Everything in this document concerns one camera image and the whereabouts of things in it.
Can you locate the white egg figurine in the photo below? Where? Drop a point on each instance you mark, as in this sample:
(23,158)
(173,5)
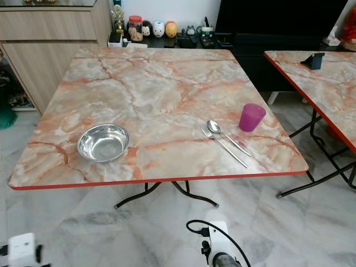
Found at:
(158,29)

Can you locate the stainless steel fork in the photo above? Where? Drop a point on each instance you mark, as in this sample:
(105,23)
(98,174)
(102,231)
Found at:
(225,147)

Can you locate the red-lidded glass jar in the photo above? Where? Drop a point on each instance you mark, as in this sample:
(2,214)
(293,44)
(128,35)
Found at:
(135,29)

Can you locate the purple plastic cup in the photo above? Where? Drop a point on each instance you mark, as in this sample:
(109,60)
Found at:
(251,117)

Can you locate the orange egg figurine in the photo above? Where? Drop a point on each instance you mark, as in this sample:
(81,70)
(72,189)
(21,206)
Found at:
(171,29)

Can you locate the white and green mug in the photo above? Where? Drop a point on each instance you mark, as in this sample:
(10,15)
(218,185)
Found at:
(207,30)

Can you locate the small grey totoro figurine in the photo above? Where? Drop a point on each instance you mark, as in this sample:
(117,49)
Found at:
(189,30)

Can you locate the golden trophy figure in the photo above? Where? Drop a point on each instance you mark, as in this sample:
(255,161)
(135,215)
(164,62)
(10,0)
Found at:
(118,19)

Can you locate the stainless steel spoon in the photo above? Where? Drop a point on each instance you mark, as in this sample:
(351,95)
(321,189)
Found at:
(213,127)

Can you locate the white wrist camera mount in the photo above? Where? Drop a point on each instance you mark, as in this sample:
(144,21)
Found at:
(22,248)
(217,238)

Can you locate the dark round figurine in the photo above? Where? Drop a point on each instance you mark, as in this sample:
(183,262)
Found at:
(147,28)

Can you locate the small white pink figurine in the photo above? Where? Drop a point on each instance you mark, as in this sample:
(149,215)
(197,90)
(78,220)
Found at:
(333,39)

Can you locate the black television screen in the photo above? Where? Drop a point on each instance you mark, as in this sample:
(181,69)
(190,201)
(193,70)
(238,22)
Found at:
(278,15)

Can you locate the black folding table legs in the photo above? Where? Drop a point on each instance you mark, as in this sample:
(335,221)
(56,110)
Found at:
(136,196)

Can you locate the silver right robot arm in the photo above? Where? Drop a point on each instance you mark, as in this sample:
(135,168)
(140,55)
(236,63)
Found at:
(226,260)

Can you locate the light wooden cabinet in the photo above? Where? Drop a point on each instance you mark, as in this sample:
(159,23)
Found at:
(50,55)

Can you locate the marble folding table with phone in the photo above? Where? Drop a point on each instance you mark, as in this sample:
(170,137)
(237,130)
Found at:
(322,89)

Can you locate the red ornament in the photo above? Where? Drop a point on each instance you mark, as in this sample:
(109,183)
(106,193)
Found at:
(350,25)

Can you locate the stainless steel bowl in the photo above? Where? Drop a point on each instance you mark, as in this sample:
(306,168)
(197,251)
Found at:
(103,143)

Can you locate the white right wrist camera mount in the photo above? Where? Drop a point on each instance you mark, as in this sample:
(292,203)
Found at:
(217,238)

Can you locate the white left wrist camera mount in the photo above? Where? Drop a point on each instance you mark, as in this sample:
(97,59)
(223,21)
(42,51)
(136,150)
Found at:
(22,248)

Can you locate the green round object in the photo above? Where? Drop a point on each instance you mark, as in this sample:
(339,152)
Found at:
(6,115)

